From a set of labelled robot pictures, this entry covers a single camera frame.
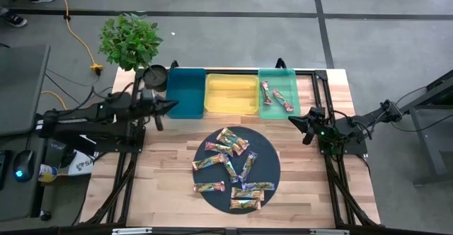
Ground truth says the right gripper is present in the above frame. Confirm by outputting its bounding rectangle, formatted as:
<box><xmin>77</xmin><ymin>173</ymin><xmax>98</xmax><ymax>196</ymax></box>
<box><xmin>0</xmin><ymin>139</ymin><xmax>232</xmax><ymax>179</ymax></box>
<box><xmin>288</xmin><ymin>106</ymin><xmax>327</xmax><ymax>146</ymax></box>

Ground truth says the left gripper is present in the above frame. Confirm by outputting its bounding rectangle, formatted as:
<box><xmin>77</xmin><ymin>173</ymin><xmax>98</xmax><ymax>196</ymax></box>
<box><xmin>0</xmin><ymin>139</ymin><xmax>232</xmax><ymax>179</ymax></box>
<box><xmin>136</xmin><ymin>88</ymin><xmax>179</xmax><ymax>132</ymax></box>

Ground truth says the orange label granola bar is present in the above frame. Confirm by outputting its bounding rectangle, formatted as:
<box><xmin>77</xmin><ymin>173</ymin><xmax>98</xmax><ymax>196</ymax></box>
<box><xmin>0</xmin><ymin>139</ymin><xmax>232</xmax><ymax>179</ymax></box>
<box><xmin>191</xmin><ymin>153</ymin><xmax>227</xmax><ymax>171</ymax></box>
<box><xmin>229</xmin><ymin>198</ymin><xmax>262</xmax><ymax>212</ymax></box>
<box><xmin>219</xmin><ymin>127</ymin><xmax>251</xmax><ymax>151</ymax></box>
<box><xmin>216</xmin><ymin>132</ymin><xmax>245</xmax><ymax>156</ymax></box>

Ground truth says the blue label granola bar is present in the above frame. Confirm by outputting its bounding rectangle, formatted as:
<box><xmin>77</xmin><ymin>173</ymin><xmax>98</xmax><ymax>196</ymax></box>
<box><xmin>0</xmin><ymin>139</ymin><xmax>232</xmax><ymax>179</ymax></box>
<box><xmin>230</xmin><ymin>187</ymin><xmax>265</xmax><ymax>202</ymax></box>
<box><xmin>222</xmin><ymin>155</ymin><xmax>240</xmax><ymax>184</ymax></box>
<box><xmin>241</xmin><ymin>181</ymin><xmax>276</xmax><ymax>192</ymax></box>
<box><xmin>239</xmin><ymin>151</ymin><xmax>259</xmax><ymax>183</ymax></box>

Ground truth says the blue plastic bin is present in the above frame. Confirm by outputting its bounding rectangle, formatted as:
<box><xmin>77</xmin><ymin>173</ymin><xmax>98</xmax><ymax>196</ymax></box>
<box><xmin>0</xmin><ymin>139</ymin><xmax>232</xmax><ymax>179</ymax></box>
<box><xmin>165</xmin><ymin>67</ymin><xmax>207</xmax><ymax>120</ymax></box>

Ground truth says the black plant pot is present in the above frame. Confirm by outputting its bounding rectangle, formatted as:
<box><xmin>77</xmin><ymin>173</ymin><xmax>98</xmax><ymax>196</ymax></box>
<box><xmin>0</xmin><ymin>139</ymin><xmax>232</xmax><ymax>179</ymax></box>
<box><xmin>142</xmin><ymin>64</ymin><xmax>169</xmax><ymax>93</ymax></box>

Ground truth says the round dark blue woven mat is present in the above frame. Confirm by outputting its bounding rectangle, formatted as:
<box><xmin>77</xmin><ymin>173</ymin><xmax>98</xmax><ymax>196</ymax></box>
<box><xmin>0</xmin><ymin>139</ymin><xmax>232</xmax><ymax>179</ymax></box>
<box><xmin>192</xmin><ymin>126</ymin><xmax>282</xmax><ymax>215</ymax></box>

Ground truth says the green translucent plastic bin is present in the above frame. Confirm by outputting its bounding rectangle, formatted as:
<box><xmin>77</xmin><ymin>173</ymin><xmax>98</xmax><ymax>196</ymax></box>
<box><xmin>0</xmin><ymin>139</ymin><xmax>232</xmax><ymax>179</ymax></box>
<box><xmin>257</xmin><ymin>67</ymin><xmax>302</xmax><ymax>120</ymax></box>

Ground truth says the yellow plastic bin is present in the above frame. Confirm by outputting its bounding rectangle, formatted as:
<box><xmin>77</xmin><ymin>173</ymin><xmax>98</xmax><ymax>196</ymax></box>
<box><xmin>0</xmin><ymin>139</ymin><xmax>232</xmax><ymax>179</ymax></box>
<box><xmin>204</xmin><ymin>73</ymin><xmax>260</xmax><ymax>116</ymax></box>

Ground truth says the green leafy plant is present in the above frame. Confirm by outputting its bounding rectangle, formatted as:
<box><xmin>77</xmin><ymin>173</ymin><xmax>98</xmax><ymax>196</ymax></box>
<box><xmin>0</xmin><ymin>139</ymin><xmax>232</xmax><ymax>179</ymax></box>
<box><xmin>98</xmin><ymin>12</ymin><xmax>164</xmax><ymax>72</ymax></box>

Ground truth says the white printed bag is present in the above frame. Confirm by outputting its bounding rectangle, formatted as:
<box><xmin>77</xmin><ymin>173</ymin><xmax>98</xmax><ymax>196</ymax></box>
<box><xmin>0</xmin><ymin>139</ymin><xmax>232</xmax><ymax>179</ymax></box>
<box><xmin>67</xmin><ymin>149</ymin><xmax>101</xmax><ymax>177</ymax></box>

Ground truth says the grey metal stand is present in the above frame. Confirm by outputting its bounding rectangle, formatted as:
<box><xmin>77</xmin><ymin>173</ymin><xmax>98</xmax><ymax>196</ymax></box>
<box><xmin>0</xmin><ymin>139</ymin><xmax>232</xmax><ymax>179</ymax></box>
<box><xmin>389</xmin><ymin>68</ymin><xmax>453</xmax><ymax>187</ymax></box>

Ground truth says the yellow drink bottle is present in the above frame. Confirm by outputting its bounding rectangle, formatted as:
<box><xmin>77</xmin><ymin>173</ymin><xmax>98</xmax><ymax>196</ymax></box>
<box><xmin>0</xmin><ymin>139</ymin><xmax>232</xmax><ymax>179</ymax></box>
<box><xmin>38</xmin><ymin>164</ymin><xmax>59</xmax><ymax>184</ymax></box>

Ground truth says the grey side desk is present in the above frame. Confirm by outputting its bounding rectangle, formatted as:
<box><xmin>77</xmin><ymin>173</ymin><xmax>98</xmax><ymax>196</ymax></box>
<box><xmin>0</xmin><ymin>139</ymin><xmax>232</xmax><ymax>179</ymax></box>
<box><xmin>0</xmin><ymin>43</ymin><xmax>51</xmax><ymax>137</ymax></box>

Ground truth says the black computer mouse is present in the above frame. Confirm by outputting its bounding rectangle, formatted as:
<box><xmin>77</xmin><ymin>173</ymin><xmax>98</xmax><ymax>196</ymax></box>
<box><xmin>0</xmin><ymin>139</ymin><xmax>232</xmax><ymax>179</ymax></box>
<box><xmin>13</xmin><ymin>149</ymin><xmax>36</xmax><ymax>184</ymax></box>

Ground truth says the dark grey desk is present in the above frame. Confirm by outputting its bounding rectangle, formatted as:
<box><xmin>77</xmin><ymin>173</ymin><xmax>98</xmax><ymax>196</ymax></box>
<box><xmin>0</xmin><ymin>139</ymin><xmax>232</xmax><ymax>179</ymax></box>
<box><xmin>0</xmin><ymin>130</ymin><xmax>47</xmax><ymax>224</ymax></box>

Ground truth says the black floor cable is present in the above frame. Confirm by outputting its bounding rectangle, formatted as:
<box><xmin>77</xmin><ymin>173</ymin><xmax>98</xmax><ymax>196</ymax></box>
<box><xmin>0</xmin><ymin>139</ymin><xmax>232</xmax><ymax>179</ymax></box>
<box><xmin>44</xmin><ymin>67</ymin><xmax>114</xmax><ymax>105</ymax></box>

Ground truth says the yellow extension cord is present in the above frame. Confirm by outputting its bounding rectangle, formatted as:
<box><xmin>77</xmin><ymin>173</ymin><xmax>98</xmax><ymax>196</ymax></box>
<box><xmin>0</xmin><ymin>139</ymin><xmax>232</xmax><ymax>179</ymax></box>
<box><xmin>40</xmin><ymin>90</ymin><xmax>68</xmax><ymax>110</ymax></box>
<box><xmin>52</xmin><ymin>0</ymin><xmax>105</xmax><ymax>76</ymax></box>

